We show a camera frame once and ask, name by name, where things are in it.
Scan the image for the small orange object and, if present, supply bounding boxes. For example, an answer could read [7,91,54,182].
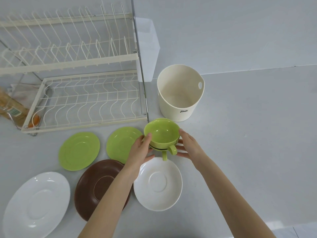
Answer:
[28,114,40,128]

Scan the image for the green saucer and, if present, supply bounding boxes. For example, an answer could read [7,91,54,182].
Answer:
[58,132,100,171]
[106,126,145,164]

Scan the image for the green cup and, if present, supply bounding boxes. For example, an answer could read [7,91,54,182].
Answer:
[148,144,171,161]
[144,118,181,156]

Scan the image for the small white saucer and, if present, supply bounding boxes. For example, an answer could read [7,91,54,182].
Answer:
[133,157,183,212]

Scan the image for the large white saucer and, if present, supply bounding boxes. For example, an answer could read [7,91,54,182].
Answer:
[3,172,71,238]

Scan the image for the cream wire dish rack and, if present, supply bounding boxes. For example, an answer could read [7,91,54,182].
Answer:
[0,0,150,137]

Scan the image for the cream plastic bucket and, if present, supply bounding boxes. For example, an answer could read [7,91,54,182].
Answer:
[157,64,205,122]

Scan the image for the person's left hand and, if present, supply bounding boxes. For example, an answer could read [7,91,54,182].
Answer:
[124,133,156,174]

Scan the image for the clear plastic food packet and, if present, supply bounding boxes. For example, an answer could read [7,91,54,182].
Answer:
[0,87,31,127]

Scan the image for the person's right forearm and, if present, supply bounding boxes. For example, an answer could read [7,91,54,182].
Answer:
[194,153,276,238]

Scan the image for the translucent plastic cutlery holder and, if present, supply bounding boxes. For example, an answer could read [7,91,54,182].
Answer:
[134,17,161,83]

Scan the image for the person's right hand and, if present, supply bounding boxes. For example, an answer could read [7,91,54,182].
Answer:
[176,129,206,164]

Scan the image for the beige cloth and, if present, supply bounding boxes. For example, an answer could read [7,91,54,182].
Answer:
[6,83,52,110]

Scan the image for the brown saucer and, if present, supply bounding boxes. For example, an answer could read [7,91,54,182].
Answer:
[74,159,133,221]

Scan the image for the person's left forearm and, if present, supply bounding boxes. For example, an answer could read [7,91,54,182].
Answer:
[77,166,136,238]

